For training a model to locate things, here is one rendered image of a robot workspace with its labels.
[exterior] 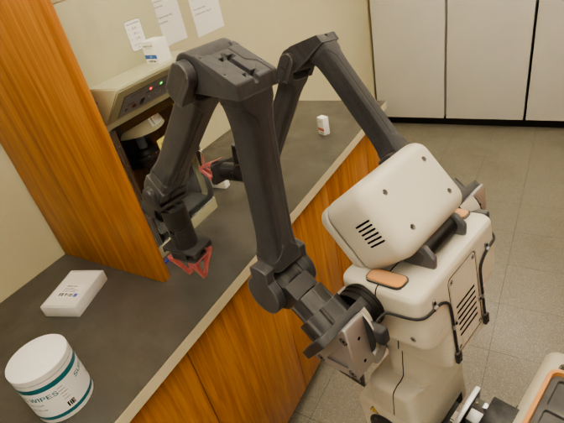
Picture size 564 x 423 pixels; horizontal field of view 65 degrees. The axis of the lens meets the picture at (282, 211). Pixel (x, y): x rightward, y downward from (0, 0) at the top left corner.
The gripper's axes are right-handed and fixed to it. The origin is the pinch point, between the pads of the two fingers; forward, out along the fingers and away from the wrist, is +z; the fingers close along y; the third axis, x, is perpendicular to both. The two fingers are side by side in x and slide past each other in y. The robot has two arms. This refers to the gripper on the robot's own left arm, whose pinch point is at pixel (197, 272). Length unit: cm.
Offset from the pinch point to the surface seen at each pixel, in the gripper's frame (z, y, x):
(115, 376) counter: 16.0, 12.6, 24.3
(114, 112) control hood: -34.6, 27.1, -15.2
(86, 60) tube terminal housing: -47, 33, -18
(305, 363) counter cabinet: 88, 6, -41
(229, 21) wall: -31, 76, -136
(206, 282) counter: 16.0, 11.1, -10.5
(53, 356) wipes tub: 1.1, 15.9, 31.6
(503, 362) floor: 110, -65, -86
